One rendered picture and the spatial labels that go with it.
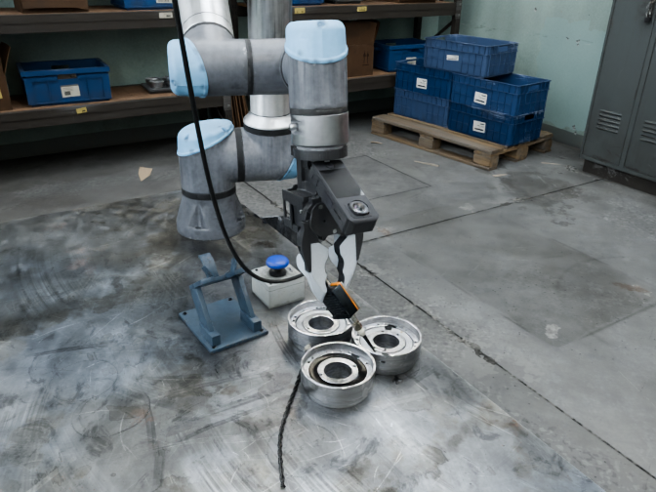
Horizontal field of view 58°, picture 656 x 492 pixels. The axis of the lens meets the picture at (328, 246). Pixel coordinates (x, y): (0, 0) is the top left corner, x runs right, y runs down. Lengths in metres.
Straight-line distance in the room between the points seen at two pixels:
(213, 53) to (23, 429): 0.54
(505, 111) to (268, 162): 3.31
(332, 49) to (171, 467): 0.53
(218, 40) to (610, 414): 1.80
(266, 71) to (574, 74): 4.44
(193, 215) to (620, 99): 3.47
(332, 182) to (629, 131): 3.69
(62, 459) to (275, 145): 0.71
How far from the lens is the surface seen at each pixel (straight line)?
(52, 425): 0.87
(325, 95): 0.74
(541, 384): 2.28
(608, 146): 4.43
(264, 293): 1.04
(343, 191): 0.73
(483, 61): 4.53
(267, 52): 0.83
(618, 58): 4.36
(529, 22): 5.43
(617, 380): 2.41
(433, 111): 4.87
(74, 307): 1.11
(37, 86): 4.21
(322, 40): 0.74
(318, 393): 0.82
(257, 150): 1.24
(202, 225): 1.29
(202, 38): 0.85
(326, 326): 0.97
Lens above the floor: 1.35
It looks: 26 degrees down
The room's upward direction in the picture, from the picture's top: 1 degrees clockwise
